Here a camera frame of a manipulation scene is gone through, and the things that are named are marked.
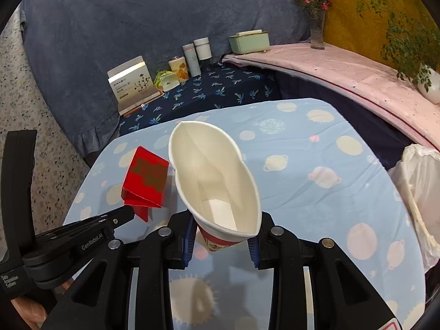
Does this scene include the green plant in white pot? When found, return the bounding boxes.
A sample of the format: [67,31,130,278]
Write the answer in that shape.
[356,0,440,105]

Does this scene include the white and red paper cup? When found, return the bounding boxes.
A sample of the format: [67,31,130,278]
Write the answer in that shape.
[168,121,262,253]

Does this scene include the white jar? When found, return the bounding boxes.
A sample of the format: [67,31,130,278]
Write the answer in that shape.
[193,38,212,61]

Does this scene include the red carton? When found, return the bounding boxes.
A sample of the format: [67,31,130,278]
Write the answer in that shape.
[121,146,170,222]

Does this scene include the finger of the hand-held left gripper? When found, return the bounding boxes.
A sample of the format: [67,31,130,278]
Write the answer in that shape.
[62,205,135,238]

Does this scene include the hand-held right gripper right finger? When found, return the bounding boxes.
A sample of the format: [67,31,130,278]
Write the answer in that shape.
[247,211,401,330]

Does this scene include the glass vase with pink flowers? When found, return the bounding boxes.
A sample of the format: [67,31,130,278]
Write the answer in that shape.
[291,0,333,50]

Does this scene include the grey blue blanket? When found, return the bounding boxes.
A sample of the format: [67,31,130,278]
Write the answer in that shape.
[19,0,325,160]

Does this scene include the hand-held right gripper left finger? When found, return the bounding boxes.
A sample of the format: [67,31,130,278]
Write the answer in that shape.
[40,210,199,330]

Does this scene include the light blue spotted tablecloth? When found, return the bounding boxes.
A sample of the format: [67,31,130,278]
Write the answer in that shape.
[62,98,427,330]

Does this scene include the green packet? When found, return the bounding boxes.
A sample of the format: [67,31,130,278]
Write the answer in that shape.
[153,70,180,93]

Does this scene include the dark purple cloth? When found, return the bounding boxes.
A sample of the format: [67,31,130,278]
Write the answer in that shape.
[275,72,424,170]

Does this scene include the pink cloth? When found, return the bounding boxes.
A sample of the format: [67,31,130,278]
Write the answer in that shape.
[222,41,440,148]

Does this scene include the yellow cloth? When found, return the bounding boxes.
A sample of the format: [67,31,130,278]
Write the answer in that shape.
[318,0,440,76]

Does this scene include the white printed box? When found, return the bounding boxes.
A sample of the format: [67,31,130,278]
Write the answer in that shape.
[107,56,164,117]

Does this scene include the bin with white bag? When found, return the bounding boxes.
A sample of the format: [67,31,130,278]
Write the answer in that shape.
[388,143,440,274]

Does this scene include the dark blue patterned cloth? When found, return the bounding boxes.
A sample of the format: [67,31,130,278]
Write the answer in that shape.
[119,62,282,138]

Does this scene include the green tissue box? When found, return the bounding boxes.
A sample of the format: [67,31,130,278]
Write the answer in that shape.
[229,30,270,55]

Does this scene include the tall white bottle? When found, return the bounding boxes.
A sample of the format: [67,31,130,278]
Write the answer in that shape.
[182,43,202,77]

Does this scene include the person's left hand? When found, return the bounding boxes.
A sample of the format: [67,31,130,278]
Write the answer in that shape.
[10,296,48,330]

